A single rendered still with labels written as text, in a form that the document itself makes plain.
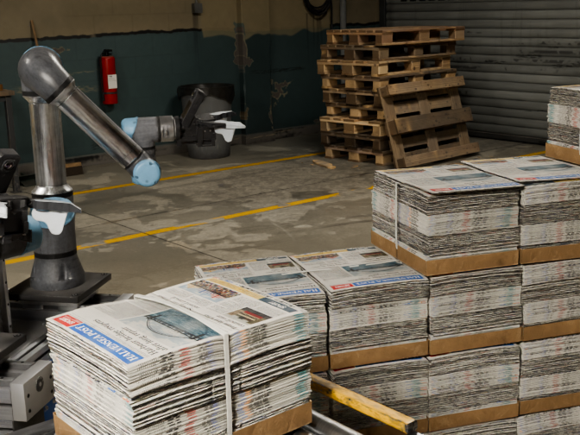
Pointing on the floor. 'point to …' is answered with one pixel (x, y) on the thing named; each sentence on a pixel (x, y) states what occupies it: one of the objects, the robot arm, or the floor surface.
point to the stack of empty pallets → (377, 61)
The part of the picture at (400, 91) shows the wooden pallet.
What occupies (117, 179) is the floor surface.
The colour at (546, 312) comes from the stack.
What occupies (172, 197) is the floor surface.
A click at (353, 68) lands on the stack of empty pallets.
